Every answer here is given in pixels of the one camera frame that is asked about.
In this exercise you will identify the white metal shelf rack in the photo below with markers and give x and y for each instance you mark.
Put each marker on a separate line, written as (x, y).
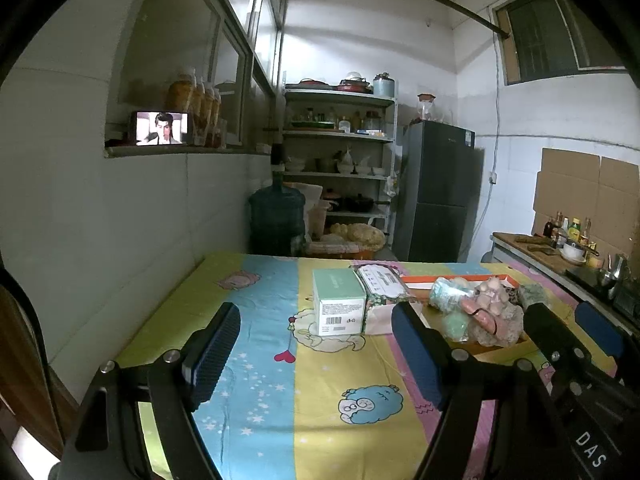
(340, 97)

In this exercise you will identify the blue water jug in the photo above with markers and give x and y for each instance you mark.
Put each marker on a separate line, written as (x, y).
(277, 215)

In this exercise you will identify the white bowl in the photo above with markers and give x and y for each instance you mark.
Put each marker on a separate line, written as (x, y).
(573, 253)

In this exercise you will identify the pink tube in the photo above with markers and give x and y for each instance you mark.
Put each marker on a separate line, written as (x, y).
(477, 312)

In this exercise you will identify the white sack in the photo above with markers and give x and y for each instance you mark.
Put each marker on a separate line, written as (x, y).
(312, 200)

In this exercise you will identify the wall socket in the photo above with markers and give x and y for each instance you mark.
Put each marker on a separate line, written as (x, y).
(493, 178)

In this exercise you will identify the dark grey refrigerator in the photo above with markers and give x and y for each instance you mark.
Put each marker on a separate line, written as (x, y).
(435, 185)

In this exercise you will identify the black wok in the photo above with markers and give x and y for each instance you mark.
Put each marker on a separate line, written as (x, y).
(360, 203)

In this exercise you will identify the phone with lit screen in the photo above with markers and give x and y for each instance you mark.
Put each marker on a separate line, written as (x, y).
(162, 128)

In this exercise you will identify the large floral tissue pack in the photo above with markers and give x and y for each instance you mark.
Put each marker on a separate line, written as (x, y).
(382, 282)

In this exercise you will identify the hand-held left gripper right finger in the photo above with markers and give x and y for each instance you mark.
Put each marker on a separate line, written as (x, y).
(417, 355)

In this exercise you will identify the pink plush toy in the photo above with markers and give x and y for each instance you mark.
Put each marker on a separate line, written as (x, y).
(492, 292)

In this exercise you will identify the jar with brown lid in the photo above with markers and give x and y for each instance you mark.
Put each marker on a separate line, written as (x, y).
(427, 108)

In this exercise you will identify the window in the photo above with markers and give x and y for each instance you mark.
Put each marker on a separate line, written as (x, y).
(540, 35)

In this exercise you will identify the yellow green bottle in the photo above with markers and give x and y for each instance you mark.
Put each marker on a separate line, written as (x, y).
(575, 231)

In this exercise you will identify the kitchen counter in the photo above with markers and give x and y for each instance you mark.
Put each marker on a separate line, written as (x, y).
(510, 241)

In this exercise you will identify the shallow cardboard box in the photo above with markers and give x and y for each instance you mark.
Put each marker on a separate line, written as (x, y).
(500, 352)

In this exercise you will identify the small pale tissue pack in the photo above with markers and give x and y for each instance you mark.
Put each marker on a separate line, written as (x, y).
(447, 295)

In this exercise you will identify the red pot with lid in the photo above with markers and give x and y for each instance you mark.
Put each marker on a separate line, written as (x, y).
(353, 83)

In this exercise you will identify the green white carton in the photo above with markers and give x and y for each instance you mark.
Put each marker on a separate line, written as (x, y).
(340, 290)

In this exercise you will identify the cardboard sheet on wall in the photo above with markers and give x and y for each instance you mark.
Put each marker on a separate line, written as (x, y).
(570, 185)

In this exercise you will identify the dark sauce bottle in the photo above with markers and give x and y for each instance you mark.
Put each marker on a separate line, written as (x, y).
(551, 230)

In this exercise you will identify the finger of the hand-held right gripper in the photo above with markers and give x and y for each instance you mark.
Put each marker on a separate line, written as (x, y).
(550, 332)
(600, 332)

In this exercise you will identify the pale blue enamel pot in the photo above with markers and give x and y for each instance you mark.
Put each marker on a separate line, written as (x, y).
(384, 85)

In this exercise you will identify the sliding window frame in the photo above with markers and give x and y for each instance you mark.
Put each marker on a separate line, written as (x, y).
(245, 50)

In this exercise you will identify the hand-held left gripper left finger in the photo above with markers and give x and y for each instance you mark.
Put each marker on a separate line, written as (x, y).
(215, 360)

